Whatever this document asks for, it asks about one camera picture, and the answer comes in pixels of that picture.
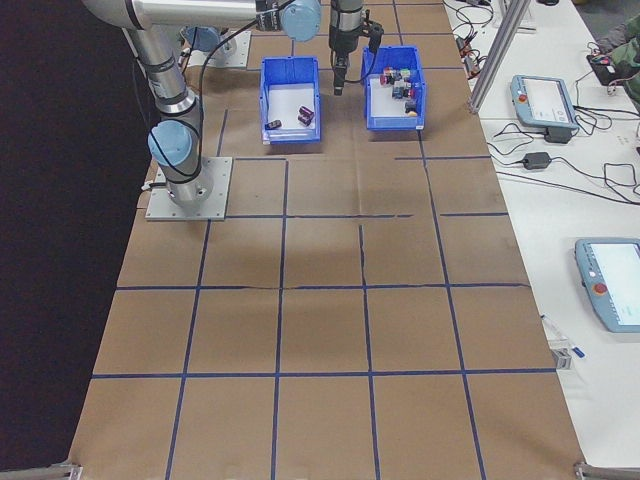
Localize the small grey box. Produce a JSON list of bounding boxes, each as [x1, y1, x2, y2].
[[551, 344, 575, 372]]

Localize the black USB cable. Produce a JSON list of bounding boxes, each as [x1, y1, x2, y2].
[[444, 0, 501, 36]]

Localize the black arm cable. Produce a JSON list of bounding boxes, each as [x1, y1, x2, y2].
[[197, 17, 261, 151]]

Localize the aluminium profile post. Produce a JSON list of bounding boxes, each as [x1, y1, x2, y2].
[[468, 0, 532, 115]]

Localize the black cloth cover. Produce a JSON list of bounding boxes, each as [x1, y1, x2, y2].
[[0, 0, 154, 474]]

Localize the white square base plate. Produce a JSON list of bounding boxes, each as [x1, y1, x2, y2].
[[144, 156, 235, 222], [199, 29, 253, 70]]

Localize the long black cable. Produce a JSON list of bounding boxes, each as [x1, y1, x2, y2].
[[494, 157, 640, 206]]

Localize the black pendant cable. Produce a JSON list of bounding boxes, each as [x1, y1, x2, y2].
[[572, 74, 631, 136]]

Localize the grey teach pendant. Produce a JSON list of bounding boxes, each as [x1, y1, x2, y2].
[[573, 237, 640, 335], [509, 73, 581, 137]]

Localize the black circuit box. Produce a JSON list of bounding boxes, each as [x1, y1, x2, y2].
[[585, 52, 617, 86]]

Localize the blue plastic storage bin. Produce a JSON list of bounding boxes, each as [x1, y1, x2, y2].
[[360, 45, 428, 133], [258, 55, 325, 147]]

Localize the aluminium profile bar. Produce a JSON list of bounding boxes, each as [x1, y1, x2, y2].
[[573, 462, 640, 480], [0, 462, 84, 480]]

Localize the person in green jacket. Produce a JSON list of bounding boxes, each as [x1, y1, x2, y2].
[[597, 13, 640, 114]]

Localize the black looped cable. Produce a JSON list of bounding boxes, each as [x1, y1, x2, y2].
[[487, 122, 547, 166], [602, 162, 640, 190]]

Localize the small black power brick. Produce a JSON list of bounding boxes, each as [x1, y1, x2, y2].
[[543, 126, 575, 146]]

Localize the black power adapter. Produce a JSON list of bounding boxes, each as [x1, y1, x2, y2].
[[521, 151, 553, 171]]

